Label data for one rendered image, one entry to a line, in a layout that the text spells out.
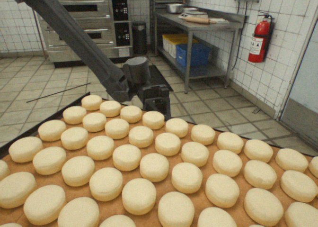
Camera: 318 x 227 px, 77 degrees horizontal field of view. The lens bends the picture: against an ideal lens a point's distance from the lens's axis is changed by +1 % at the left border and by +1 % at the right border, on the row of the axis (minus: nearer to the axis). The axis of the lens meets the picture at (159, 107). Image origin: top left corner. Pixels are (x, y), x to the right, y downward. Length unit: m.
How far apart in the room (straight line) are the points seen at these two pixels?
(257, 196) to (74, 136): 0.33
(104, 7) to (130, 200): 3.69
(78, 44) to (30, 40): 4.61
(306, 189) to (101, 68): 0.54
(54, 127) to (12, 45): 4.94
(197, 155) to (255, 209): 0.12
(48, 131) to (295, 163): 0.47
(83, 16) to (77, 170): 3.65
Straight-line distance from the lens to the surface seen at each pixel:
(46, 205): 0.33
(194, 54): 3.16
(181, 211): 0.31
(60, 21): 0.63
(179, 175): 0.34
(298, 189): 0.40
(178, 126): 0.44
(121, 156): 0.36
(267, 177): 0.39
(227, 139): 0.43
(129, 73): 0.59
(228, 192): 0.34
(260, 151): 0.44
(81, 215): 0.31
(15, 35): 5.29
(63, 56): 4.11
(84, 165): 0.36
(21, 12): 5.16
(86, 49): 0.62
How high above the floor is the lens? 1.26
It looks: 31 degrees down
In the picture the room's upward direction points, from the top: straight up
